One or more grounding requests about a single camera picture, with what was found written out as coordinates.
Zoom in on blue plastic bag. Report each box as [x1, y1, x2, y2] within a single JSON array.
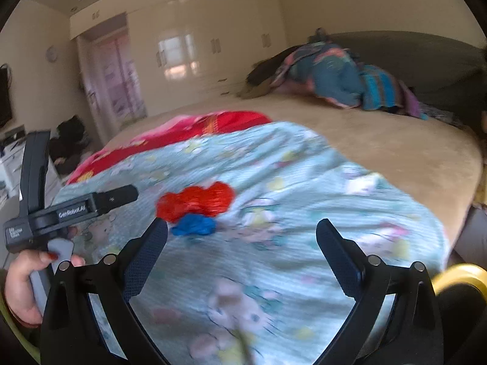
[[171, 214, 216, 236]]

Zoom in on red plastic bag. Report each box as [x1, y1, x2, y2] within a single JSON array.
[[156, 181, 235, 223]]

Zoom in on yellow rimmed trash bin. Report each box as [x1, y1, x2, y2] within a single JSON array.
[[432, 264, 487, 299]]

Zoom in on left hand red nails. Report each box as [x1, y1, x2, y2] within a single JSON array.
[[4, 249, 87, 325]]

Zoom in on black clothes on floor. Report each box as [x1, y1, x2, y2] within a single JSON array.
[[49, 115, 91, 176]]

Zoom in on light blue cartoon quilt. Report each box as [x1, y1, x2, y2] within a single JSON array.
[[55, 122, 449, 364]]

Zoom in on red pink blanket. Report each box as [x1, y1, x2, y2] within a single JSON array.
[[67, 110, 271, 185]]

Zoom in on beige bed sheet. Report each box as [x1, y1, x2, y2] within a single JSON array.
[[106, 94, 483, 243]]

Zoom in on pink glass door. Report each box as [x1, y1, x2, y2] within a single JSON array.
[[76, 27, 147, 143]]

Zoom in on striped blue blanket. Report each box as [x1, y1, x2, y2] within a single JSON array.
[[360, 64, 427, 120]]

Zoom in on cream white wardrobe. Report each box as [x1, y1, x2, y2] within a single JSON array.
[[70, 0, 287, 116]]

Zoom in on dark brown garment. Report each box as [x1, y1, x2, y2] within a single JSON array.
[[236, 45, 300, 100]]

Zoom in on blue floral folded quilt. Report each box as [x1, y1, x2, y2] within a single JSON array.
[[271, 28, 365, 109]]

